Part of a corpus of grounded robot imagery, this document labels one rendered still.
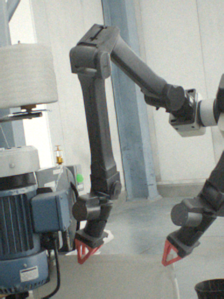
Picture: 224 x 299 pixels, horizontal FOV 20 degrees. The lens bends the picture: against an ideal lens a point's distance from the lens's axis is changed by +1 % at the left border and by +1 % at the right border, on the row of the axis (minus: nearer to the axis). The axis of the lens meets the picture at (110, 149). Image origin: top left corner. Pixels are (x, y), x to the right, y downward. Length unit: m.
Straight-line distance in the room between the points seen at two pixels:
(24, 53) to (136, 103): 8.82
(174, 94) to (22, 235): 0.67
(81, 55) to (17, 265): 0.55
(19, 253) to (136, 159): 9.05
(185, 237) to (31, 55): 0.61
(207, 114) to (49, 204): 0.72
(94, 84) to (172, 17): 8.86
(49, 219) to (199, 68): 8.84
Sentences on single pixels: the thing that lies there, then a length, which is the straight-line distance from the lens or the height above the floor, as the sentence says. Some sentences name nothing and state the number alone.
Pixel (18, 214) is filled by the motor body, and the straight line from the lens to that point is 1.52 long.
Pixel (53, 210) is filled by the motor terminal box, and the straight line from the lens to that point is 1.50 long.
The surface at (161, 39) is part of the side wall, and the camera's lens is 10.52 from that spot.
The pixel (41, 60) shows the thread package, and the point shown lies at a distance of 1.63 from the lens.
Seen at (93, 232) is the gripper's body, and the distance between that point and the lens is 1.81.
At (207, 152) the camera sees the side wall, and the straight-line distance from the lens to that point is 10.27.
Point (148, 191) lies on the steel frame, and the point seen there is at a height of 0.17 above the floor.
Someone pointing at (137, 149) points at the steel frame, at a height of 0.87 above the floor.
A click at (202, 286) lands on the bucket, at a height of 0.23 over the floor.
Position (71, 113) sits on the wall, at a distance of 9.37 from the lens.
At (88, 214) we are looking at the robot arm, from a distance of 1.73.
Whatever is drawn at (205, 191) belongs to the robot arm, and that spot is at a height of 1.25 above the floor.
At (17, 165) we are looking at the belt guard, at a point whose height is 1.39.
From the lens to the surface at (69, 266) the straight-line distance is 1.91.
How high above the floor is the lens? 1.47
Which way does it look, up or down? 3 degrees down
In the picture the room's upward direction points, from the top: 7 degrees counter-clockwise
